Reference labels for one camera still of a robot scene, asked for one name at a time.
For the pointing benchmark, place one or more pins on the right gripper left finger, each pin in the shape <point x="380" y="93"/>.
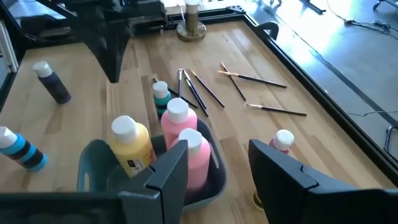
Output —
<point x="174" y="186"/>

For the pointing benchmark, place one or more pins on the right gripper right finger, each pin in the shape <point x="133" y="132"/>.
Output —
<point x="276" y="180"/>

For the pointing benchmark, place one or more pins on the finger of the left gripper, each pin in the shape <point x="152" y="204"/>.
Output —
<point x="104" y="49"/>
<point x="121" y="49"/>

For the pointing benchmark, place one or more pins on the pink paint bottle white cap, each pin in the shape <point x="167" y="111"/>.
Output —
<point x="178" y="124"/>
<point x="199" y="161"/>

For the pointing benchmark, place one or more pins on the large yellow paint bottle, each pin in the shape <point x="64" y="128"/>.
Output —
<point x="130" y="152"/>

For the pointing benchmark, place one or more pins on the teal paint bottle black label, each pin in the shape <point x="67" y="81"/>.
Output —
<point x="161" y="101"/>

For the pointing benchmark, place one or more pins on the black brush pale bristles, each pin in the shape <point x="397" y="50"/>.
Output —
<point x="280" y="110"/>

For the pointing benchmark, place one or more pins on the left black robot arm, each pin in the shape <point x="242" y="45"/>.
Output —
<point x="149" y="18"/>

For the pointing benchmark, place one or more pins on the small magenta paint bottle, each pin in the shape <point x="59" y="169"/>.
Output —
<point x="283" y="140"/>

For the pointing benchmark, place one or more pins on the dark blue paint bottle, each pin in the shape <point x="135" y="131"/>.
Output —
<point x="56" y="90"/>

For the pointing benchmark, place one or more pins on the light blue paint bottle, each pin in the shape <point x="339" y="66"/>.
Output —
<point x="25" y="152"/>

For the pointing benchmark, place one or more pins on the black brush long silver ferrule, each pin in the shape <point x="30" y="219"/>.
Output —
<point x="180" y="84"/>

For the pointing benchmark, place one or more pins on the brass lamp white round top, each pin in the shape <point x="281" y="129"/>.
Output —
<point x="191" y="31"/>

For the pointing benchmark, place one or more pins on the grey laptop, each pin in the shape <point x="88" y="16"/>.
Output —
<point x="31" y="7"/>

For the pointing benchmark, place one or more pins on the blue-grey plastic bin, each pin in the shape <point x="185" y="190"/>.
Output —
<point x="93" y="165"/>

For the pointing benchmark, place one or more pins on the short black brush silver ferrule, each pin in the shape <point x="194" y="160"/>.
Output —
<point x="200" y="105"/>

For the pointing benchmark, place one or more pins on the thin black brush gold ferrule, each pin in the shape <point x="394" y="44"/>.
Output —
<point x="241" y="93"/>

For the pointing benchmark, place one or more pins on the office chair base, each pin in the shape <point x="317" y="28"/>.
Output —
<point x="311" y="6"/>

